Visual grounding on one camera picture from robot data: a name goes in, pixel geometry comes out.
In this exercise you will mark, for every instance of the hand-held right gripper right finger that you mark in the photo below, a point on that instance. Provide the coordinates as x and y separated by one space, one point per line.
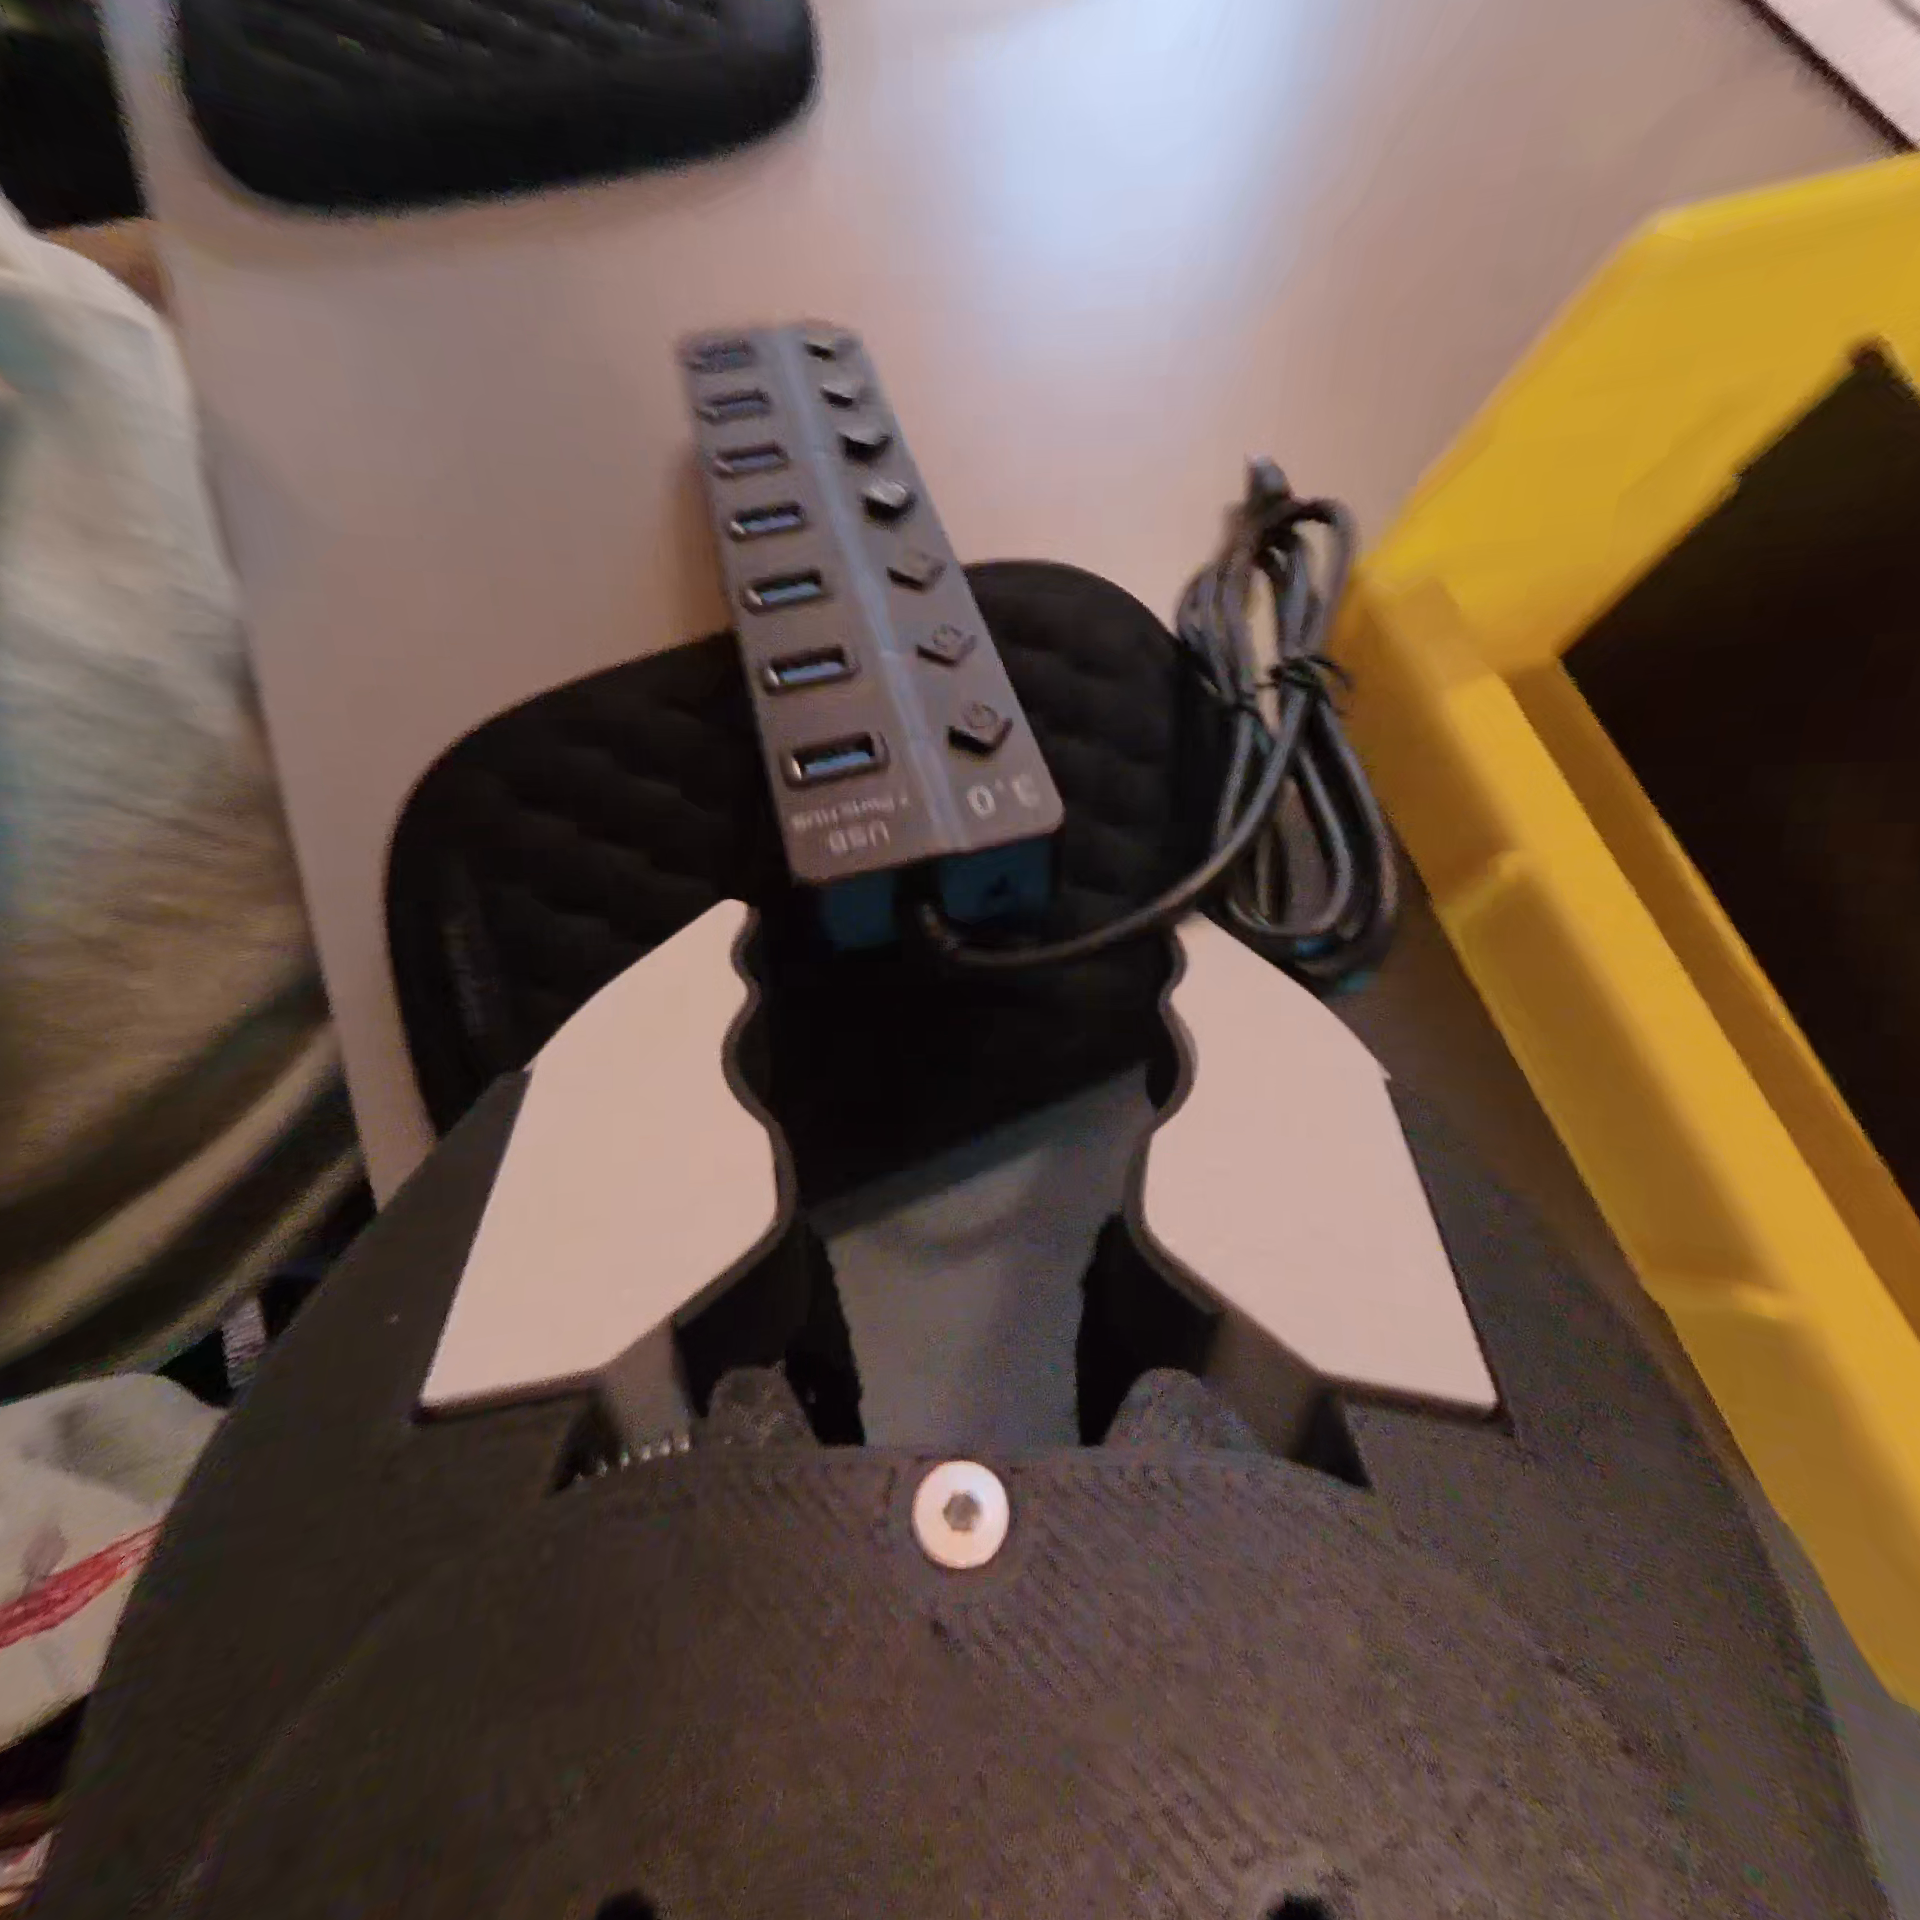
1320 1202

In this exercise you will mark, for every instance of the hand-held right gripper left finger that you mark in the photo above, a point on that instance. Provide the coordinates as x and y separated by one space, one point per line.
599 1186

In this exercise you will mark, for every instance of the black multi-port usb hub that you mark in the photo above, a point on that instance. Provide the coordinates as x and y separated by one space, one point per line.
856 599

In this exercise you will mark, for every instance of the yellow plastic bin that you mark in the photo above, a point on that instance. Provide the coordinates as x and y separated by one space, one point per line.
1575 1020

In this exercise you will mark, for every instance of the curved black mesh wrist pad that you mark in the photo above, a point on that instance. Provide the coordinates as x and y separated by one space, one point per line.
599 810

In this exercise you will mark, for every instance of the person's light sweater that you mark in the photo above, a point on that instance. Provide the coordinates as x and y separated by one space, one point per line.
119 751

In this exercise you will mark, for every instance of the long black mesh wrist rest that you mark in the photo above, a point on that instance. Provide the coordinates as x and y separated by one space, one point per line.
495 90

